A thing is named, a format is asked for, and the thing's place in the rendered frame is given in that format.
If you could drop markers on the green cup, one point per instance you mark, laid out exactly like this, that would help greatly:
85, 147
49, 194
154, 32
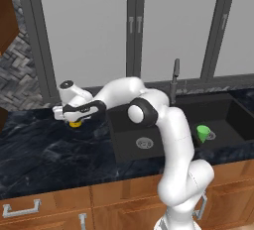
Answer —
202, 133

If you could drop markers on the black double basin sink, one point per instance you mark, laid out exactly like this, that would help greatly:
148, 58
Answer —
132, 131

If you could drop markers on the brown wooden side panel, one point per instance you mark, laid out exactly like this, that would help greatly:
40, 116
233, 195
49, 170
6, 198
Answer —
2, 119

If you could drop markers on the grey framed window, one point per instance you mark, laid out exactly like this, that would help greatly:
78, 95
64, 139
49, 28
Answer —
86, 25
178, 22
239, 25

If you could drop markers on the brown wooden wall cupboard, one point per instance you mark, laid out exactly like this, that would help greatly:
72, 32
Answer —
6, 9

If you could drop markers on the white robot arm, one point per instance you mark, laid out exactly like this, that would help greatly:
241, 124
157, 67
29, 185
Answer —
175, 141

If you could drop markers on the wooden cupboard door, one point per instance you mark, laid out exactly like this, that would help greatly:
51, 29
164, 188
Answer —
129, 215
231, 207
49, 222

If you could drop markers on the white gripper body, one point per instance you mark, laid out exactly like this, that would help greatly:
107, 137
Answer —
59, 113

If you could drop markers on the dark grey sink tap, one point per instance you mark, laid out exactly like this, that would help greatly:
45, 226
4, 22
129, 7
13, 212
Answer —
174, 75

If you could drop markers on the wooden drawer front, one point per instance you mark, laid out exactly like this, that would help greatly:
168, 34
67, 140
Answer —
233, 172
125, 189
63, 201

